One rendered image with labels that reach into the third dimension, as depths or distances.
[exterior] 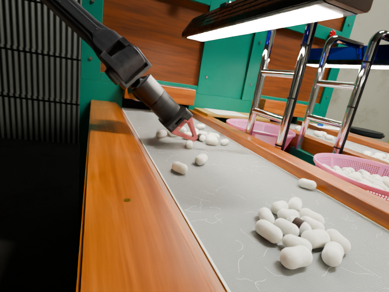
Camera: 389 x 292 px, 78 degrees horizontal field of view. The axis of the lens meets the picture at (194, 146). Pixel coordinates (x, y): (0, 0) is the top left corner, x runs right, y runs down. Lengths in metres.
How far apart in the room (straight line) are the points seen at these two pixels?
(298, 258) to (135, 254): 0.16
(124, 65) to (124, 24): 0.54
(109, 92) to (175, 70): 0.30
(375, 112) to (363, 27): 1.18
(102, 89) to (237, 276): 0.91
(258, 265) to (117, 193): 0.18
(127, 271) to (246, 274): 0.12
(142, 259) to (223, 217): 0.15
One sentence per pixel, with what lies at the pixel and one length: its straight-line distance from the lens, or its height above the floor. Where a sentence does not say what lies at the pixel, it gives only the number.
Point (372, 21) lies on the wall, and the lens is 4.01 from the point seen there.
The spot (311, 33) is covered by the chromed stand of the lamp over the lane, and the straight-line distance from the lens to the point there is 0.70.
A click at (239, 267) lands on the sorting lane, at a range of 0.27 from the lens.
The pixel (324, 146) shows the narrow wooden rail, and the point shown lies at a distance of 0.94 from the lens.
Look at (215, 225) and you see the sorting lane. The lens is 0.32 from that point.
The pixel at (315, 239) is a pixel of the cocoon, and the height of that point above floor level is 0.76.
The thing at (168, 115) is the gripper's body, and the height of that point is 0.82.
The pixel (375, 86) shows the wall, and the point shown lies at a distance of 4.18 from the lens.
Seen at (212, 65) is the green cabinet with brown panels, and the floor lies 0.97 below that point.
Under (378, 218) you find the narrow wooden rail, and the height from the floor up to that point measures 0.75.
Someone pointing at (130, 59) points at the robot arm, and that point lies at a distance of 0.55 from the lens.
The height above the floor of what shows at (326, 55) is 1.05.
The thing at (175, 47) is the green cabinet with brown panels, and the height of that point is 1.02.
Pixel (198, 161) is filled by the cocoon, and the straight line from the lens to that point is 0.49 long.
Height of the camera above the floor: 0.92
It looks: 16 degrees down
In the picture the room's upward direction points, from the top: 9 degrees clockwise
